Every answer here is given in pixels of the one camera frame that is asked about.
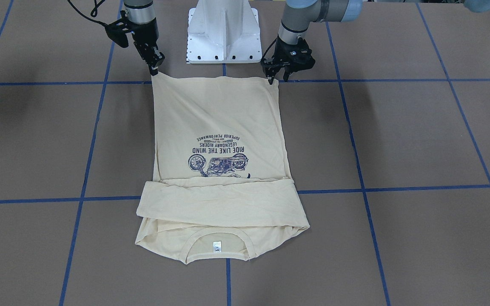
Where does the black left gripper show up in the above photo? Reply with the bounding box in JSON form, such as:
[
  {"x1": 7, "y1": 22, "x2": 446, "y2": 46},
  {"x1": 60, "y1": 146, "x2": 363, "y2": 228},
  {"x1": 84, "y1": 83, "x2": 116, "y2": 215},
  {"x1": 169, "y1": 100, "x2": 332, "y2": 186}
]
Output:
[{"x1": 264, "y1": 38, "x2": 316, "y2": 85}]

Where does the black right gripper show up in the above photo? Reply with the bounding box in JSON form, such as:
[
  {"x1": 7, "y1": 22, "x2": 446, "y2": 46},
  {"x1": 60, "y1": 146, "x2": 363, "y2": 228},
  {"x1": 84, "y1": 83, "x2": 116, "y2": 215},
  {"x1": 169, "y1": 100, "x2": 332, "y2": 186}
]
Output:
[{"x1": 131, "y1": 25, "x2": 165, "y2": 76}]

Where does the cream long-sleeve printed shirt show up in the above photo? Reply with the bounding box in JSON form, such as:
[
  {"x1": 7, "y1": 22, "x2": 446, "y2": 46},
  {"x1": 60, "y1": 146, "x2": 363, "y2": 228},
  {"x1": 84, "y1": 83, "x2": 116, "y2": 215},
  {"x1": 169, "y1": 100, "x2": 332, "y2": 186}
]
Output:
[{"x1": 135, "y1": 73, "x2": 311, "y2": 265}]

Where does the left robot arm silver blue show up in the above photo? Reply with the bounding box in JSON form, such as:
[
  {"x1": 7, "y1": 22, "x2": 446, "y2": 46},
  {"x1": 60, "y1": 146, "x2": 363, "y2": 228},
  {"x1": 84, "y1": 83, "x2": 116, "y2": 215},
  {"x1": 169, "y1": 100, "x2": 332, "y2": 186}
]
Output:
[{"x1": 260, "y1": 0, "x2": 362, "y2": 85}]

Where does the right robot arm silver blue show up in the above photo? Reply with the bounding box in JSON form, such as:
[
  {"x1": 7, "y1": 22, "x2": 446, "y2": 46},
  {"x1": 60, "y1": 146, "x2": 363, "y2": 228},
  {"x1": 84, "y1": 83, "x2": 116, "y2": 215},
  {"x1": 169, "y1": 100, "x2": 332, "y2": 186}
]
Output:
[{"x1": 121, "y1": 0, "x2": 165, "y2": 76}]

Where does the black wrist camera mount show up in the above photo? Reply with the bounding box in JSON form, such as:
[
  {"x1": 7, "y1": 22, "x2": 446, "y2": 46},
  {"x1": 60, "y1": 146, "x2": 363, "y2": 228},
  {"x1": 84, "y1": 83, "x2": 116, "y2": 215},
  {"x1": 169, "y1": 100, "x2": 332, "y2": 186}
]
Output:
[{"x1": 103, "y1": 17, "x2": 131, "y2": 48}]

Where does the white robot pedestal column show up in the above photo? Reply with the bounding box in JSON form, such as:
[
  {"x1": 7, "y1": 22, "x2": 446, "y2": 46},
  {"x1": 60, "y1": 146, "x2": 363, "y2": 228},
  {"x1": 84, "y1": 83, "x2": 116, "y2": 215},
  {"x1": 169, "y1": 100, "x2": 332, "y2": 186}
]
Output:
[{"x1": 186, "y1": 0, "x2": 262, "y2": 64}]

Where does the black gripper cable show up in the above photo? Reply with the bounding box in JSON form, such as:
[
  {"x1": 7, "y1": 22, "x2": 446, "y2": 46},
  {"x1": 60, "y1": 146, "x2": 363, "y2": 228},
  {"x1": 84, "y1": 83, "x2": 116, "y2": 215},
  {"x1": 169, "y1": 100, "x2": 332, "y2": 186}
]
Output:
[{"x1": 67, "y1": 0, "x2": 109, "y2": 27}]

